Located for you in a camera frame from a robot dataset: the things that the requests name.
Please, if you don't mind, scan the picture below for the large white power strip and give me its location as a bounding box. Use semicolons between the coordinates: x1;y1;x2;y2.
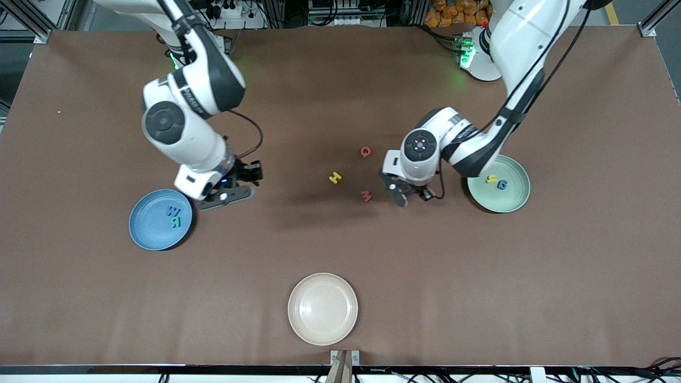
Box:
205;3;267;30

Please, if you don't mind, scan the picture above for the beige mounting post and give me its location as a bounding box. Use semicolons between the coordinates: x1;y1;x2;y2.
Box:
325;351;353;383

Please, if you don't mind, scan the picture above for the black cable bundle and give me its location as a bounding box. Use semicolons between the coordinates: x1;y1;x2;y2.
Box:
575;355;681;383

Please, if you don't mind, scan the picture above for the aluminium frame corner post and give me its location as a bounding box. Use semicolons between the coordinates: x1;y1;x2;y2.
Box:
0;0;72;44
638;0;681;38

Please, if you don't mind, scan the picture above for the green plate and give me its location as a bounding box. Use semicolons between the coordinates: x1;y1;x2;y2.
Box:
467;155;531;213

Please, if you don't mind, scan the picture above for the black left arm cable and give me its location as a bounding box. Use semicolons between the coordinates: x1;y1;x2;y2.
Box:
434;0;594;200

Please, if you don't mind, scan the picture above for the orange snack bag pile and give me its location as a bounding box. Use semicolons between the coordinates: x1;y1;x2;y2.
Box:
424;0;493;28

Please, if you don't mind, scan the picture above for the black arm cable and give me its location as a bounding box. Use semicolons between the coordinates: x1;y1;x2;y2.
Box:
157;0;264;160
434;0;594;200

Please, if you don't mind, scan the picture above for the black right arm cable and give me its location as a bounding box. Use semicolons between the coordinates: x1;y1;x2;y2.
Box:
157;0;264;160

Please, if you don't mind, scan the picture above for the beige plate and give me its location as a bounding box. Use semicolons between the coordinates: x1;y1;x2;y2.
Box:
287;272;359;346

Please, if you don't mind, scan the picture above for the blue plate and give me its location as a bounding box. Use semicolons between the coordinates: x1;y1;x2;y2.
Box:
128;189;193;251

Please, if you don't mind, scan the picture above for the metal table edge bracket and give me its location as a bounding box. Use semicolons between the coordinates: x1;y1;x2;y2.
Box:
330;349;360;367

